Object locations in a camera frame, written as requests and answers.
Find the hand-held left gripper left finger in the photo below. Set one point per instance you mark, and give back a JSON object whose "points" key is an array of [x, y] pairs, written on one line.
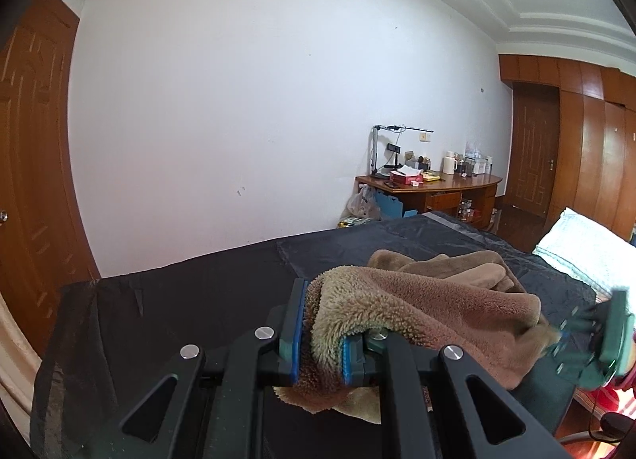
{"points": [[293, 334]]}

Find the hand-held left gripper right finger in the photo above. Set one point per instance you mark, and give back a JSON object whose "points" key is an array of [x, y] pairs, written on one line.
{"points": [[348, 362]]}

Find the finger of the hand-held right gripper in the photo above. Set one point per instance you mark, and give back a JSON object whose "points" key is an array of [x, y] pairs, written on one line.
{"points": [[571, 359], [581, 322]]}

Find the brown fleece sweater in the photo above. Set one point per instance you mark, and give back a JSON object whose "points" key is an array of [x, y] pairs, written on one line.
{"points": [[422, 300]]}

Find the red pink cloth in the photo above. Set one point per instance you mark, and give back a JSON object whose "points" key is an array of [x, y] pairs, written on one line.
{"points": [[616, 397]]}

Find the white pillow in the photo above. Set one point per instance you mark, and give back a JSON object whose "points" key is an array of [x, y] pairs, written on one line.
{"points": [[581, 245]]}

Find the black bed sheet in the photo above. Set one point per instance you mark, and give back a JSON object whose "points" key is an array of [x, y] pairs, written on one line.
{"points": [[198, 280]]}

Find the plastic bag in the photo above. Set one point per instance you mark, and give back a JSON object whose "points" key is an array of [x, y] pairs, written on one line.
{"points": [[361, 204]]}

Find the blue storage box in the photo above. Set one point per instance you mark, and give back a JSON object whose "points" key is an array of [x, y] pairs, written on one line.
{"points": [[395, 203]]}

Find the wooden wardrobe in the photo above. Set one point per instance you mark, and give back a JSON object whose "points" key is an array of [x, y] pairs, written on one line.
{"points": [[596, 141]]}

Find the white desk appliance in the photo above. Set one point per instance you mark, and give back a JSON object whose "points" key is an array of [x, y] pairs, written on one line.
{"points": [[481, 165]]}

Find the wooden desk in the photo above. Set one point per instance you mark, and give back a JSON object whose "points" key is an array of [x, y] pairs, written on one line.
{"points": [[447, 188]]}

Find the red box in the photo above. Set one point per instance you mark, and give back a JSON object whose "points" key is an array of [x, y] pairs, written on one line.
{"points": [[405, 178]]}

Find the white thermos jug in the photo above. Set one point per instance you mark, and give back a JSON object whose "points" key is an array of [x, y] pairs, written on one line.
{"points": [[449, 163]]}

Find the beige curtain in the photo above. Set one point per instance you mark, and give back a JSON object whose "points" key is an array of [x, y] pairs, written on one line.
{"points": [[15, 364]]}

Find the wooden door with round knob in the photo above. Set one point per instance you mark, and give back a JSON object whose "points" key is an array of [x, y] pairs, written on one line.
{"points": [[35, 165]]}

